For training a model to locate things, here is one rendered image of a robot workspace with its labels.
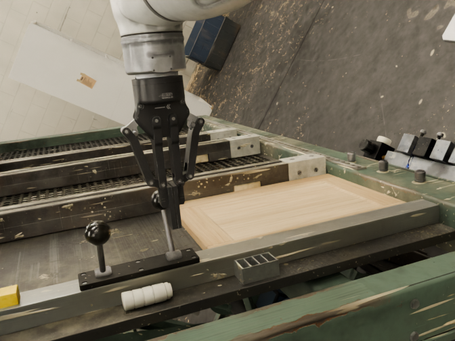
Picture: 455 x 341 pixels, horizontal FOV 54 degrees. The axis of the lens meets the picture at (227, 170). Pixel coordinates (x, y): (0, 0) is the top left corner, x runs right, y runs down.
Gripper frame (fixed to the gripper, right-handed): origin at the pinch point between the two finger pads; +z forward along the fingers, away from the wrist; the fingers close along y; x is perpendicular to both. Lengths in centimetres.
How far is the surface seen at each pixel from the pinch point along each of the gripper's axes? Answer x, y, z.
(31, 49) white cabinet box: 425, -31, -46
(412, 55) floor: 140, 176, -15
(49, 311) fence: 2.0, -20.9, 13.8
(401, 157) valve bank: 35, 76, 11
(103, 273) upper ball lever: 3.6, -11.9, 10.3
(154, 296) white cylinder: -1.3, -5.0, 13.9
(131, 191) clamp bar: 44.6, -0.6, 8.9
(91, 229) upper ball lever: -1.9, -12.7, 0.6
